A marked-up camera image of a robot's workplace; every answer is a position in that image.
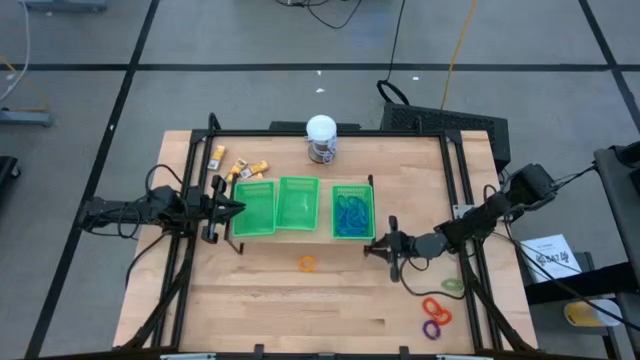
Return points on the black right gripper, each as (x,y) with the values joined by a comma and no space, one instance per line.
(425,246)

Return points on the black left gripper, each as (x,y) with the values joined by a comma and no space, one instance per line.
(210,207)

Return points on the green slotted plastic basket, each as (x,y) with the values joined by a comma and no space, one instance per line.
(255,210)
(297,205)
(352,189)

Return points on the teal rubber band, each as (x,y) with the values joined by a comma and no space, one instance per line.
(342,205)

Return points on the wooden shelf riser black legs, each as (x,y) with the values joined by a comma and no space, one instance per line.
(326,215)

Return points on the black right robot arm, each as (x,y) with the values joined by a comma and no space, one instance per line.
(490,215)

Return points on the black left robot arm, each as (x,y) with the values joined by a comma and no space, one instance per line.
(125,210)

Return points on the yellow wrapped candies pile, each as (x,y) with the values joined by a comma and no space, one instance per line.
(235,171)
(257,176)

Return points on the yellow staple box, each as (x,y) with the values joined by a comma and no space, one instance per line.
(257,168)
(216,157)

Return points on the black flat device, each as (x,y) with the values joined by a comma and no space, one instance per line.
(287,126)

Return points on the white-lidded jar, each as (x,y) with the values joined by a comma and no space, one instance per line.
(321,127)

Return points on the silver metal strip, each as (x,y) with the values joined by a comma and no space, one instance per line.
(187,357)
(465,357)

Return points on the black perforated computer case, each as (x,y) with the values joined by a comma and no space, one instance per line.
(440,120)

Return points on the white printed paper sheet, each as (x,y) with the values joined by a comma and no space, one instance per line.
(550,257)

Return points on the black shelf beam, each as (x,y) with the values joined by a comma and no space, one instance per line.
(575,285)

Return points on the yellow and white container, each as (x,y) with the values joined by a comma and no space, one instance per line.
(580,315)

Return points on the grey metal bar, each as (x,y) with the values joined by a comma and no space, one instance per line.
(25,117)
(65,6)

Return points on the black equipment piece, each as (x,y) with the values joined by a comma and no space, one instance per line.
(7,172)

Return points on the black cart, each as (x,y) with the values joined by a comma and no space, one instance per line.
(617,210)

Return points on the black metal table frame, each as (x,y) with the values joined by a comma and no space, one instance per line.
(250,133)

